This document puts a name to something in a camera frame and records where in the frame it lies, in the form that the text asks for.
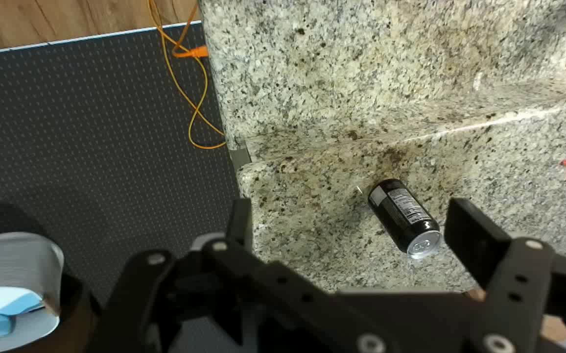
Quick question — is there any black drink can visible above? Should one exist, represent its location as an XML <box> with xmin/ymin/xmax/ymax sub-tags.
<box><xmin>365</xmin><ymin>177</ymin><xmax>442</xmax><ymax>261</ymax></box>

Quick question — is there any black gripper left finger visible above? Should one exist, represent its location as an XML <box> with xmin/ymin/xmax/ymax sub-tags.
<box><xmin>224</xmin><ymin>196</ymin><xmax>254</xmax><ymax>253</ymax></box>

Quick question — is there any orange cable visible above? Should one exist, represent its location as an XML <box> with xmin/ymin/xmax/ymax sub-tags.
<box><xmin>146</xmin><ymin>0</ymin><xmax>228</xmax><ymax>153</ymax></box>

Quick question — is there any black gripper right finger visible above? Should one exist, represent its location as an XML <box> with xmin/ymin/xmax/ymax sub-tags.
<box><xmin>442</xmin><ymin>196</ymin><xmax>514</xmax><ymax>291</ymax></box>

